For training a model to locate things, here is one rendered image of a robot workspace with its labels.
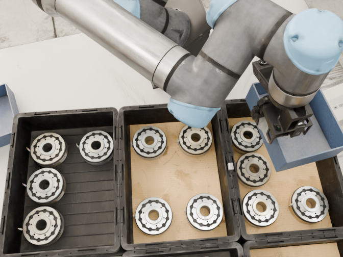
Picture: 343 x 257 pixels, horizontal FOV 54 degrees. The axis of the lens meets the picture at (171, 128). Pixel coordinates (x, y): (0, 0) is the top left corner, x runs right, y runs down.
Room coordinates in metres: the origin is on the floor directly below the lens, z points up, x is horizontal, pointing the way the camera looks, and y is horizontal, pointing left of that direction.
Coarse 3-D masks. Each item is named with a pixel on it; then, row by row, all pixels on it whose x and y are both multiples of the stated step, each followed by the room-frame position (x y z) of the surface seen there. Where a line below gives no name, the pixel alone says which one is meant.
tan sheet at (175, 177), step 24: (168, 144) 0.37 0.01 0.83; (144, 168) 0.29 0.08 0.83; (168, 168) 0.30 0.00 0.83; (192, 168) 0.30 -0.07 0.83; (216, 168) 0.30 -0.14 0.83; (144, 192) 0.22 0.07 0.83; (168, 192) 0.22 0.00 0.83; (192, 192) 0.23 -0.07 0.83; (216, 192) 0.23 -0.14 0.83; (144, 240) 0.09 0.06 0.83; (168, 240) 0.09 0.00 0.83
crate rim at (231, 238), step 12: (120, 108) 0.44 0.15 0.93; (132, 108) 0.44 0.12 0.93; (144, 108) 0.45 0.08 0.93; (156, 108) 0.45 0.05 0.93; (120, 120) 0.40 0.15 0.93; (120, 132) 0.37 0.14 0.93; (120, 144) 0.33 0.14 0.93; (120, 156) 0.30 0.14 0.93; (228, 156) 0.31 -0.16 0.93; (120, 168) 0.26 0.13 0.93; (120, 180) 0.23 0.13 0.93; (228, 180) 0.24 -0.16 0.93; (120, 192) 0.20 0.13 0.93; (228, 192) 0.21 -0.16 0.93; (120, 204) 0.16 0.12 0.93; (120, 216) 0.13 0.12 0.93; (120, 228) 0.10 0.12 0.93; (180, 240) 0.08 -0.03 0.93; (192, 240) 0.08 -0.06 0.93; (204, 240) 0.08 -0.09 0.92; (216, 240) 0.08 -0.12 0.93; (228, 240) 0.09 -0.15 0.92
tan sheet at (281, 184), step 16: (272, 176) 0.28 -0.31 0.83; (288, 176) 0.28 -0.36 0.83; (304, 176) 0.29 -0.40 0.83; (240, 192) 0.23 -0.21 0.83; (272, 192) 0.23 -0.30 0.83; (288, 192) 0.24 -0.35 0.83; (256, 208) 0.19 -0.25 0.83; (288, 208) 0.19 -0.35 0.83; (272, 224) 0.14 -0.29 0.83; (288, 224) 0.14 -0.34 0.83; (304, 224) 0.15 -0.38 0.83; (320, 224) 0.15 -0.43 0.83
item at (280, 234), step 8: (224, 104) 0.47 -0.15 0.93; (232, 104) 0.47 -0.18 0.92; (224, 112) 0.44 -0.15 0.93; (224, 120) 0.42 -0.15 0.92; (224, 128) 0.39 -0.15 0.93; (232, 152) 0.32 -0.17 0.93; (232, 160) 0.30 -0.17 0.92; (336, 160) 0.31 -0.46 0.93; (336, 168) 0.28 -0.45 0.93; (232, 176) 0.25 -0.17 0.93; (240, 200) 0.19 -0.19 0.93; (240, 216) 0.15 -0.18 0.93; (240, 224) 0.12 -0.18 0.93; (240, 232) 0.11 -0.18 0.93; (280, 232) 0.11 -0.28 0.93; (288, 232) 0.11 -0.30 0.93; (296, 232) 0.11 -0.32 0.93; (304, 232) 0.11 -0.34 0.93; (312, 232) 0.11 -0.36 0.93; (320, 232) 0.11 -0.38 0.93; (328, 232) 0.11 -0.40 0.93; (336, 232) 0.11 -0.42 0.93; (248, 240) 0.09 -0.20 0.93
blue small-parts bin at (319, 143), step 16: (256, 96) 0.38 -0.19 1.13; (320, 96) 0.39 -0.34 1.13; (320, 112) 0.36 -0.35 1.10; (320, 128) 0.33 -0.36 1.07; (336, 128) 0.31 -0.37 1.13; (272, 144) 0.27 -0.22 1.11; (288, 144) 0.29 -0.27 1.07; (304, 144) 0.29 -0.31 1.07; (320, 144) 0.29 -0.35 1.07; (336, 144) 0.28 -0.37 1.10; (272, 160) 0.25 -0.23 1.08; (288, 160) 0.25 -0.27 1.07; (304, 160) 0.24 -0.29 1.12
